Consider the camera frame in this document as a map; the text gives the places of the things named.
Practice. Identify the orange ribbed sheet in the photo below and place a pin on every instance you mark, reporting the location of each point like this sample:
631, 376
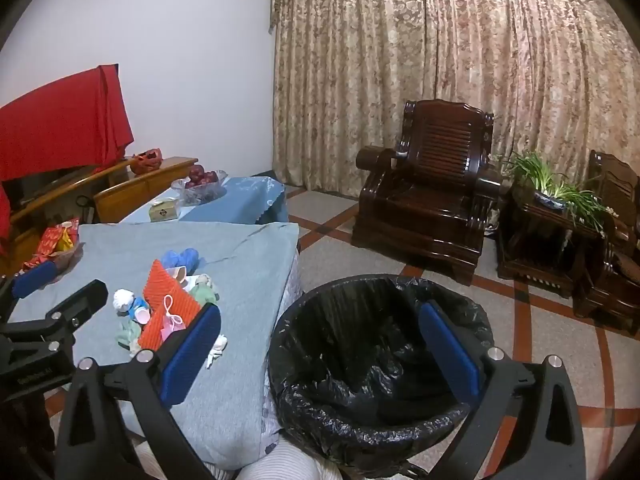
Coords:
155, 332
167, 285

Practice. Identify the white tissue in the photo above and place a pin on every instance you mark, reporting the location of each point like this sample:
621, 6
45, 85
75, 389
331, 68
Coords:
216, 350

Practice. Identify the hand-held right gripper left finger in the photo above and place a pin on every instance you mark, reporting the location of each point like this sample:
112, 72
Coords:
192, 355

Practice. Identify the dark wooden side table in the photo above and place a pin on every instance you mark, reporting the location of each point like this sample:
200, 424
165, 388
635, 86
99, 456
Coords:
540, 240

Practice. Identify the bin with black bag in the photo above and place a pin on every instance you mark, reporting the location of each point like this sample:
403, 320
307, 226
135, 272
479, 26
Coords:
350, 340

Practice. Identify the crumpled blue plastic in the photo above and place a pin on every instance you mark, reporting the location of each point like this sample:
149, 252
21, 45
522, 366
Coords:
180, 258

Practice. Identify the orange plastic bag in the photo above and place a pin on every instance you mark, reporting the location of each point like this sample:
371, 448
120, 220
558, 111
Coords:
147, 161

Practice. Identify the green potted plant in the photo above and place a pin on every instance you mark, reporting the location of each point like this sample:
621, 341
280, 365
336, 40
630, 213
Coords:
555, 195

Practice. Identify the red printed packet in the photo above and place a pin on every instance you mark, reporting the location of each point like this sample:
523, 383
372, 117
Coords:
52, 240

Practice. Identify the crumpled white paper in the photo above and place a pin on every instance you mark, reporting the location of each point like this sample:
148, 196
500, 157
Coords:
122, 301

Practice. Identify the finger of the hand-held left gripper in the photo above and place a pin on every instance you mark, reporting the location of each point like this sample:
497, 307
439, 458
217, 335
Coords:
80, 302
35, 275

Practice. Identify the beige floral curtain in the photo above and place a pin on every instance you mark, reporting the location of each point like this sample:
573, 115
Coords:
400, 60

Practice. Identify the white striped cloth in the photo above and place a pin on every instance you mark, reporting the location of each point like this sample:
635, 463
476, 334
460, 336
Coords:
280, 470

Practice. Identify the beige tissue box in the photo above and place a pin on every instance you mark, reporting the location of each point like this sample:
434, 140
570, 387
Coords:
163, 211

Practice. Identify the dark wooden armchair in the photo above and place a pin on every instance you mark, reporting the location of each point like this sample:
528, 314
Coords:
615, 280
425, 200

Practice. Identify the red cloth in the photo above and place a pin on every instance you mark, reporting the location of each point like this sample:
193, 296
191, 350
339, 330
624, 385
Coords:
60, 120

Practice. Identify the small pink cup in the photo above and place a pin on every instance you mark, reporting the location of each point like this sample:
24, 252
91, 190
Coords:
142, 316

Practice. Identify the blue tablecloth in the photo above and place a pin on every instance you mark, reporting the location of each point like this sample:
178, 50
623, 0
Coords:
240, 200

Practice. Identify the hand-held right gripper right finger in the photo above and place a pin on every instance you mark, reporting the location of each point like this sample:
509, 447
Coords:
450, 355

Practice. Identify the blue white wrapper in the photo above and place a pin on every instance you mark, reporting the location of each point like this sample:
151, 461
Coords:
139, 305

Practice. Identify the red apple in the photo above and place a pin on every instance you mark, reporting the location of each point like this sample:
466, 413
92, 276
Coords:
192, 183
196, 172
210, 178

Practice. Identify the glass fruit bowl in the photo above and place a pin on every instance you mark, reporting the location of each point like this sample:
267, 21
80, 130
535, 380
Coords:
200, 195

